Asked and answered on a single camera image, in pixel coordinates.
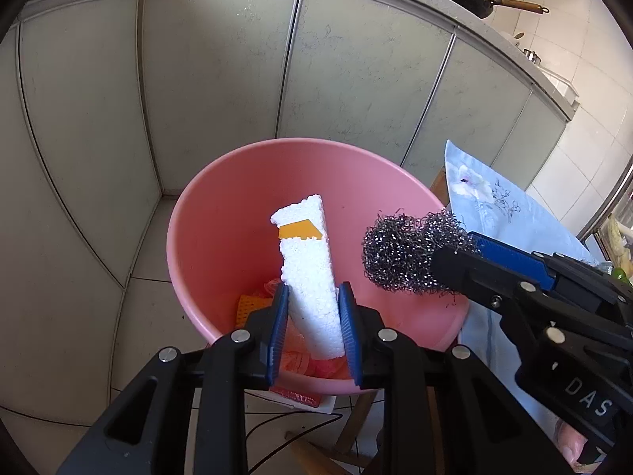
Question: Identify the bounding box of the white foam block orange tape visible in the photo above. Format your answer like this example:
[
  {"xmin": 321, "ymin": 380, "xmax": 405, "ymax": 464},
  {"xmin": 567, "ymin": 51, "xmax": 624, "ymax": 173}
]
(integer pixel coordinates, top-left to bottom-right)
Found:
[{"xmin": 269, "ymin": 195, "xmax": 345, "ymax": 361}]

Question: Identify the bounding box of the pink plastic bucket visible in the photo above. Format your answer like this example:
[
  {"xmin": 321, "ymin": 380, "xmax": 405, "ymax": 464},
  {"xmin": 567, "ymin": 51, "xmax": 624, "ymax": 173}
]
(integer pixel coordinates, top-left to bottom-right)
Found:
[{"xmin": 167, "ymin": 137, "xmax": 470, "ymax": 397}]

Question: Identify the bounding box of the person's right hand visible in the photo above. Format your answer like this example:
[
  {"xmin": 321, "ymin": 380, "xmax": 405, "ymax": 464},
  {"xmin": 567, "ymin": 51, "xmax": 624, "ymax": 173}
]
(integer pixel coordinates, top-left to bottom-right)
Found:
[{"xmin": 553, "ymin": 420, "xmax": 595, "ymax": 472}]

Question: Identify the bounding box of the white red printed packet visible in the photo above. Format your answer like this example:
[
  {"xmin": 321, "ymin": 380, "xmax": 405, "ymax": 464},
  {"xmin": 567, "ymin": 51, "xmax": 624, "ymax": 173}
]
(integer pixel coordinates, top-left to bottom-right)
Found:
[{"xmin": 269, "ymin": 385, "xmax": 336, "ymax": 414}]

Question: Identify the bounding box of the wooden stick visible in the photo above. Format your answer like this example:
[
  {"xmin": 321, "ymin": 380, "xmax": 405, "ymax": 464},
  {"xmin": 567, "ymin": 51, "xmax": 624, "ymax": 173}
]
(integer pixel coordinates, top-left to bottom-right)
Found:
[{"xmin": 286, "ymin": 436, "xmax": 342, "ymax": 475}]

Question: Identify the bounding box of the light blue floral cloth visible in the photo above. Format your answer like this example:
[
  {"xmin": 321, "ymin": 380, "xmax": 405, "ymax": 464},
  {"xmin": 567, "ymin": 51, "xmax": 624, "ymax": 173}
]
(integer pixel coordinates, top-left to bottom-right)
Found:
[{"xmin": 442, "ymin": 139, "xmax": 601, "ymax": 475}]

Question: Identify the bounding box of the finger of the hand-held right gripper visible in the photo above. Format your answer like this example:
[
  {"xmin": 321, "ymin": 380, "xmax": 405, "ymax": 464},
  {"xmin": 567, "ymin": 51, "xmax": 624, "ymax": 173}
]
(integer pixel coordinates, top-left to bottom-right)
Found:
[
  {"xmin": 429, "ymin": 245, "xmax": 633, "ymax": 353},
  {"xmin": 467, "ymin": 232, "xmax": 633, "ymax": 327}
]

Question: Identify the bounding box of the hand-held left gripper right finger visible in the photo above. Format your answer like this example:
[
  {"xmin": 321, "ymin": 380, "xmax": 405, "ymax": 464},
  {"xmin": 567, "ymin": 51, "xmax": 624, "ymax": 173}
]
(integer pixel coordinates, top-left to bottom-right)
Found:
[{"xmin": 339, "ymin": 282, "xmax": 569, "ymax": 475}]

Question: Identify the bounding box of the steel wool scrubber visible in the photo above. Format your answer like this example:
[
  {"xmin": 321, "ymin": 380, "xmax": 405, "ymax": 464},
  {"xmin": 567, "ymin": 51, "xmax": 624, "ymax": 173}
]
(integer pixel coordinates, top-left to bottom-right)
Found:
[{"xmin": 362, "ymin": 209, "xmax": 478, "ymax": 304}]

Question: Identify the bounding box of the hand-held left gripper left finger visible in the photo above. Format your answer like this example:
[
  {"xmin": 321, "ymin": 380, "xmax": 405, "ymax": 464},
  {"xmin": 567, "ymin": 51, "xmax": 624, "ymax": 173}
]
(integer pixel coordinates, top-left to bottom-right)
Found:
[{"xmin": 57, "ymin": 282, "xmax": 290, "ymax": 475}]

